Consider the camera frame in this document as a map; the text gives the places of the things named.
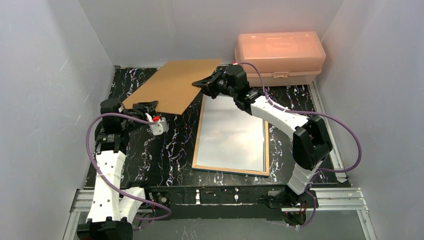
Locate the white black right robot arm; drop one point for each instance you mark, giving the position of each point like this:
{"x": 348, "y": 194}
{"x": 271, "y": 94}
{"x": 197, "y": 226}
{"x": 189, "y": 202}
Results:
{"x": 310, "y": 139}

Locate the orange translucent plastic box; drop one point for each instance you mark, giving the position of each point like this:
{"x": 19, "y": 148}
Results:
{"x": 280, "y": 58}

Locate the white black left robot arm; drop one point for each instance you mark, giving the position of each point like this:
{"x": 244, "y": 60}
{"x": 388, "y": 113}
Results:
{"x": 112, "y": 213}

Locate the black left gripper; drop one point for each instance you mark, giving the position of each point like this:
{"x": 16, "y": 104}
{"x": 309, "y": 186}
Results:
{"x": 141, "y": 110}

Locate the aluminium rail base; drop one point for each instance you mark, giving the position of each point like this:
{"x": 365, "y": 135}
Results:
{"x": 259, "y": 202}

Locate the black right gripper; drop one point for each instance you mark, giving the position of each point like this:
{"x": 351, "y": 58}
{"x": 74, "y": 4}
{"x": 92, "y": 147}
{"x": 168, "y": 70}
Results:
{"x": 213, "y": 84}

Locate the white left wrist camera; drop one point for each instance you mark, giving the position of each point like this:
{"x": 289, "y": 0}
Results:
{"x": 159, "y": 124}

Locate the blue wooden picture frame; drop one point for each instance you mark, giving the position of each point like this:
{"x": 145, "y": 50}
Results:
{"x": 228, "y": 170}

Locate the hot air balloon photo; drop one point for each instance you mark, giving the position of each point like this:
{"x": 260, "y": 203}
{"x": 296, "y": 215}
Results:
{"x": 232, "y": 132}

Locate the brown cardboard backing board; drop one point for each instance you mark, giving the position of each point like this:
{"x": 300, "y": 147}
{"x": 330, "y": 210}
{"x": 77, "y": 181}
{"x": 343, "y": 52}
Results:
{"x": 172, "y": 85}

